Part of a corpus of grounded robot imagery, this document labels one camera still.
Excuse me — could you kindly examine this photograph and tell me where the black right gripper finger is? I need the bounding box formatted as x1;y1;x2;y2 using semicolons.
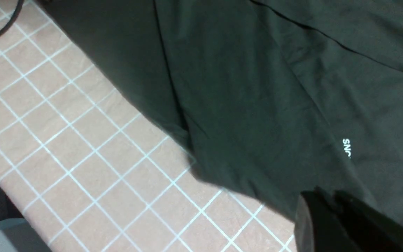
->
294;188;403;252

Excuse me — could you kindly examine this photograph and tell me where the dark gray long-sleeve shirt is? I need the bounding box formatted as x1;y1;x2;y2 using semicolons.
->
39;0;403;225

